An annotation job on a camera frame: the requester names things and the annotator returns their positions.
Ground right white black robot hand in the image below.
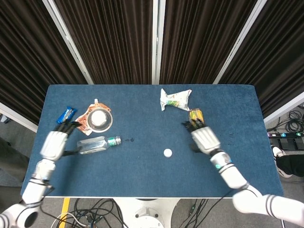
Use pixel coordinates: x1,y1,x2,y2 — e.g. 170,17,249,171
181,120,221,156

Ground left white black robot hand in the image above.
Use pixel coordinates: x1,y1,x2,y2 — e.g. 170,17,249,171
40,121,83,162

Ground tea bottle yellow label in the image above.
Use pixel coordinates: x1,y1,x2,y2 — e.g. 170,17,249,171
189,108,205,129

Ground transparent bottle green label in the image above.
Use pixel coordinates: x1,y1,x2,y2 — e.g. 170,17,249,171
76,135,122,155

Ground blue snack bar wrapper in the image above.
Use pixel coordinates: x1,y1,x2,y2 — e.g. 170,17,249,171
56,106,78,126

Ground orange white spout pouch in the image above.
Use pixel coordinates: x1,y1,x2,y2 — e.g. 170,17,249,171
72,99,112,136

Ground white green snack bag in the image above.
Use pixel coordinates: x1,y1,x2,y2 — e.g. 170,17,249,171
160,88,192,112

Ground stainless steel bowl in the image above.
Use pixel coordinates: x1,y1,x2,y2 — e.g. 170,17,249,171
86,107,114,133

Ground yellow floor tape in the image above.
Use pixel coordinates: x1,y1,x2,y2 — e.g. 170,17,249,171
60,198,71,221

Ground blue felt table mat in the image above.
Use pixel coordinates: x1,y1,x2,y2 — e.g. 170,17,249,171
20,84,285,198

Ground white black sneaker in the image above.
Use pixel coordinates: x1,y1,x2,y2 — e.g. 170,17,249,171
270,144,294,179

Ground black foot pedal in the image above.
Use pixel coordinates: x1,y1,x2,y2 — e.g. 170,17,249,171
277,137,304,151

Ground dark brown pleated curtain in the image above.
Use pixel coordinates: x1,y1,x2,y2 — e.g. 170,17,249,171
53,0,154,85
219,0,304,118
159,0,258,85
0,0,88,125

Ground black trouser leg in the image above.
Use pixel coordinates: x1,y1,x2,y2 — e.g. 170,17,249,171
276,155,304,178

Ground white metal frame rail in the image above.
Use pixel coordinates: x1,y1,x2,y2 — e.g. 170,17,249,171
263,97,304,125
0,102,38,133

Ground white floor cable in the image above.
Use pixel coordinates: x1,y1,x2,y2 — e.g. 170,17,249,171
51,212,92,228

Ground black cable with green plug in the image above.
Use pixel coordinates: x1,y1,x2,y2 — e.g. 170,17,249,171
184,198,211,228

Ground black floor cable bundle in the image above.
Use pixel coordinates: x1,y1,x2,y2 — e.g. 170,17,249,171
68,198,125,228

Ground coiled black cables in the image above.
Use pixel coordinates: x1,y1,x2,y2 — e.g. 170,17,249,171
286,109,304,133

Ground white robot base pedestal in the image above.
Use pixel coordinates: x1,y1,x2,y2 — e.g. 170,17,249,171
114,198,181,228

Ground white metal frame post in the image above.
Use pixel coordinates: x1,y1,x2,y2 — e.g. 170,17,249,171
213,0,276,85
42,0,95,85
152,0,166,85

